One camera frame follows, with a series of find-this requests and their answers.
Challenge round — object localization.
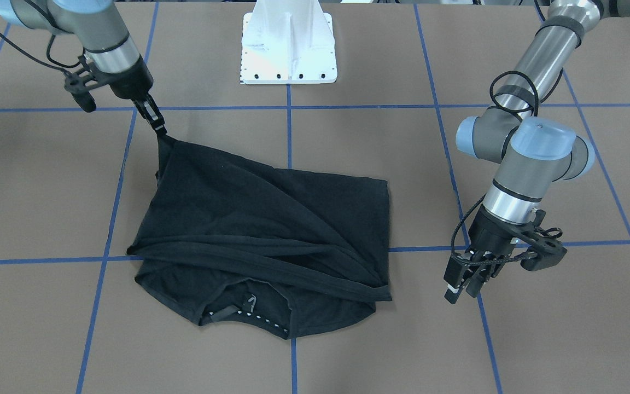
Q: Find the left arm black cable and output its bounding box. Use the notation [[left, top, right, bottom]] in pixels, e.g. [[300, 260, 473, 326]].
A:
[[449, 66, 564, 269]]

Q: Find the black graphic t-shirt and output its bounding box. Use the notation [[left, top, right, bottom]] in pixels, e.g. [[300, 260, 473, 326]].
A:
[[127, 135, 392, 339]]

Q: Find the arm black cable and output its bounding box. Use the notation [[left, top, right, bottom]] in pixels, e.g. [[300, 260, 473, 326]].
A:
[[0, 0, 91, 72], [449, 66, 564, 269]]

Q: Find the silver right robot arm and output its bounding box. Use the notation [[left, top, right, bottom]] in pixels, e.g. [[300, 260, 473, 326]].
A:
[[0, 1, 167, 135]]

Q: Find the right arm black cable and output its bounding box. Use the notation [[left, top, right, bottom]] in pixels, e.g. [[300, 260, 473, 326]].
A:
[[0, 0, 91, 72]]

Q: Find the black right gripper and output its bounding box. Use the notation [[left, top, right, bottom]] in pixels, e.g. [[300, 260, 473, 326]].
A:
[[109, 57, 167, 136]]

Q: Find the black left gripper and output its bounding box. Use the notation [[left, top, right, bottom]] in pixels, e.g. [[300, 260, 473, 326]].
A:
[[444, 207, 534, 305]]

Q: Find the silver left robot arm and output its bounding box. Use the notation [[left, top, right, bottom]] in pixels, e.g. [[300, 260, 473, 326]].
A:
[[444, 1, 630, 304]]

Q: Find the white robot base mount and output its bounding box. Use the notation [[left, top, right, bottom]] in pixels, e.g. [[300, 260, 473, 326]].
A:
[[240, 1, 338, 85]]

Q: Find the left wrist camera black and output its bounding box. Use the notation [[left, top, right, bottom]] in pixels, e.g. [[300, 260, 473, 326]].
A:
[[517, 209, 567, 271]]

